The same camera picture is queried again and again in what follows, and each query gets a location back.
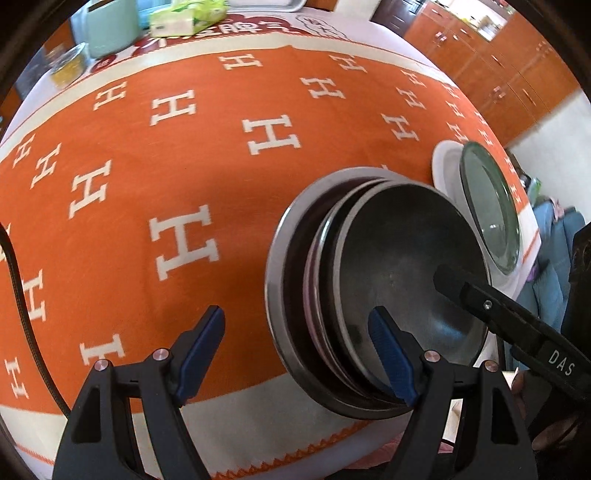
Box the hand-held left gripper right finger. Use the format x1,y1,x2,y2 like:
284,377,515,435
368,305,540,480

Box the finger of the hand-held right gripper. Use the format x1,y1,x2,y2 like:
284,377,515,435
433,263,548,344

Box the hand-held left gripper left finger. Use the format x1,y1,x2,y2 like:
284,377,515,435
52,305,226,480

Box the green plate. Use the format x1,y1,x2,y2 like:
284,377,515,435
459,141,522,276

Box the small round steel bowl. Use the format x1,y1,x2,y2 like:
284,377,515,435
331,181,491,397

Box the large flat-bottomed steel bowl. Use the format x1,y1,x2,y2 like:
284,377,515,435
264,167,462,421

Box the pink steel-lined bowl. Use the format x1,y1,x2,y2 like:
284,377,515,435
302,178,416,409

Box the large white plate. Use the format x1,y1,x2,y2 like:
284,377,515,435
431,140,522,278

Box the person's right hand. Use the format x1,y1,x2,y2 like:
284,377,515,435
510,369,583,450

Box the person's blue trousers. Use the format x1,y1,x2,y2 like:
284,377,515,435
526,196,585,333

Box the orange patterned blanket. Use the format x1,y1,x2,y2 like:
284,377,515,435
0,44,541,462

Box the yellow food container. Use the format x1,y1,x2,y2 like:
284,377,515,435
48,42,89,88

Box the green tissue pack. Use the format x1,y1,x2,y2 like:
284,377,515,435
148,0,229,38

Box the mint green canister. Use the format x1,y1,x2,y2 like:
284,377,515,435
74,0,141,58

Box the white countertop sterilizer cabinet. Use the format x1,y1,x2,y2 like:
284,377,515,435
226,0,308,12

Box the black cable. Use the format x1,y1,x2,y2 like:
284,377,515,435
0,222,70,418

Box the wooden wall cabinets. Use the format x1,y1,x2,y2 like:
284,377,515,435
402,0,587,148

